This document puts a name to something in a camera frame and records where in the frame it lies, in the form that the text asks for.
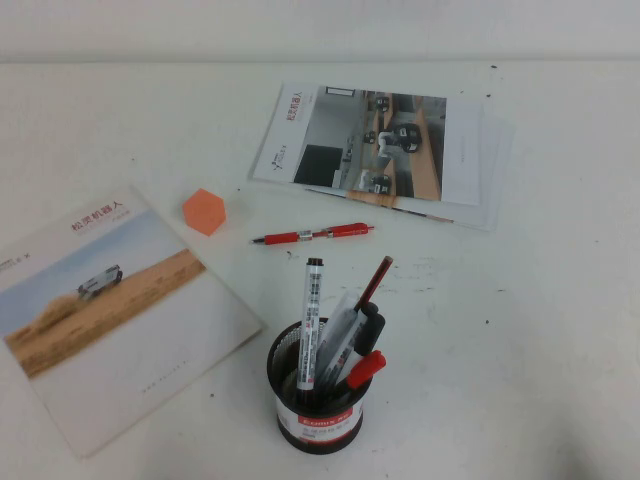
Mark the black capped marker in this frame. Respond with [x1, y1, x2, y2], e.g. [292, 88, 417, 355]
[352, 301, 387, 356]

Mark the orange foam cube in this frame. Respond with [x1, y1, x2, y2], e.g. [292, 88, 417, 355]
[181, 187, 228, 238]

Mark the red capped marker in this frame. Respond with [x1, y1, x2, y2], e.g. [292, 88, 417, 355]
[344, 349, 387, 390]

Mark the brochure with office robot photo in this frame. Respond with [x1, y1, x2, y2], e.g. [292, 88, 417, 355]
[251, 82, 485, 206]

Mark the red and black pencil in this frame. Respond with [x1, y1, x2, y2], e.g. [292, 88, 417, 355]
[355, 256, 394, 309]

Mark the grey transparent pen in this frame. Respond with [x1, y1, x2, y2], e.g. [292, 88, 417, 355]
[314, 294, 366, 386]

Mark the black mesh pen holder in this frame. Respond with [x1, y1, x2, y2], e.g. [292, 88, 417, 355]
[266, 317, 374, 457]

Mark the red gel pen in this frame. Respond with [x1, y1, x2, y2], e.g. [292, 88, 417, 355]
[250, 222, 377, 247]

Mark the white marker with dark cap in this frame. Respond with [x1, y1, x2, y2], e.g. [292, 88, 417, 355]
[294, 257, 325, 401]

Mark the brochure with desert vehicle photo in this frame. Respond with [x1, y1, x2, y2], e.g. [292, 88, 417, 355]
[0, 185, 267, 460]

